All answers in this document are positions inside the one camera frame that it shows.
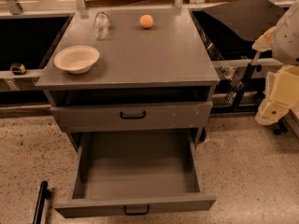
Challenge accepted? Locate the black tray stand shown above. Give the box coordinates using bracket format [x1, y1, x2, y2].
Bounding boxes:
[203, 0, 289, 137]

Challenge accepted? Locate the orange fruit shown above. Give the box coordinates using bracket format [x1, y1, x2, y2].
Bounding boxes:
[139, 15, 153, 29]

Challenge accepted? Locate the grey drawer cabinet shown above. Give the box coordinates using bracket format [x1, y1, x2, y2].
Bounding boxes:
[36, 8, 219, 147]

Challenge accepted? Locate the open grey lower drawer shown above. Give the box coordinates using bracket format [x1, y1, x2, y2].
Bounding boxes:
[54, 130, 216, 218]

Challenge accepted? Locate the white paper bowl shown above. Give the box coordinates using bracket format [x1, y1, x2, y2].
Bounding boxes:
[53, 46, 100, 74]

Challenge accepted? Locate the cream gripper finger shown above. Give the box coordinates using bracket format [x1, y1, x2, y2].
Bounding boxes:
[252, 27, 276, 52]
[255, 65, 299, 125]

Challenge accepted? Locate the closed grey upper drawer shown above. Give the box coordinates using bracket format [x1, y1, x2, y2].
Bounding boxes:
[51, 102, 212, 133]

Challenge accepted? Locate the clear glass cup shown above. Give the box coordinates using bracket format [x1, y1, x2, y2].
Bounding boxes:
[93, 12, 110, 40]

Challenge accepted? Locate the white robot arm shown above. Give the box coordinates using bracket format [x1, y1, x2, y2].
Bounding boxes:
[252, 0, 299, 125]

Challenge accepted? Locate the black bar bottom left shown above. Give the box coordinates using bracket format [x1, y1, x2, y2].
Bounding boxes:
[33, 181, 50, 224]

